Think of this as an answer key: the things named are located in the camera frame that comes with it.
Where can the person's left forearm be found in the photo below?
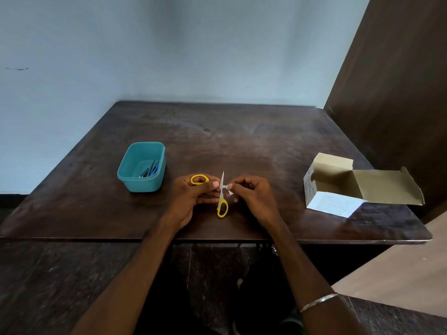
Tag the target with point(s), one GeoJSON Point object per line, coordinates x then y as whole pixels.
{"type": "Point", "coordinates": [125, 289]}

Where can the blue-handled small tool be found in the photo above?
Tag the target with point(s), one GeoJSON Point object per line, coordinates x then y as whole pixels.
{"type": "Point", "coordinates": [154, 169]}

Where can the black metal table frame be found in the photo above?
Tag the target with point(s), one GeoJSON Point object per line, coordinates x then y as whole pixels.
{"type": "Point", "coordinates": [223, 245]}

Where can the person's right hand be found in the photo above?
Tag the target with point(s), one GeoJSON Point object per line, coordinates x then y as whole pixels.
{"type": "Point", "coordinates": [256, 202]}

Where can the person's right forearm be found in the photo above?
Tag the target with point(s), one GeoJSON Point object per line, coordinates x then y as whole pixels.
{"type": "Point", "coordinates": [310, 275]}

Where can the beige board surface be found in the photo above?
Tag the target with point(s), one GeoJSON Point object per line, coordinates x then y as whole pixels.
{"type": "Point", "coordinates": [401, 282]}

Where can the teal plastic container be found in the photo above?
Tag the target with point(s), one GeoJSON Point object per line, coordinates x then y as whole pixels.
{"type": "Point", "coordinates": [139, 167]}

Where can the person's right foot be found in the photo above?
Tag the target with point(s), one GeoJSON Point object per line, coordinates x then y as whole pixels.
{"type": "Point", "coordinates": [239, 283]}

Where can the white cardboard box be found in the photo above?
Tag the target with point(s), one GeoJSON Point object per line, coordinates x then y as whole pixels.
{"type": "Point", "coordinates": [331, 205]}

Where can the brown wooden cabinet panel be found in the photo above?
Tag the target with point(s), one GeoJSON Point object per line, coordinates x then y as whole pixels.
{"type": "Point", "coordinates": [394, 108]}

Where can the person's left hand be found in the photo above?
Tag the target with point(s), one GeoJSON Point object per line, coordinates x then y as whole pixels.
{"type": "Point", "coordinates": [186, 202]}

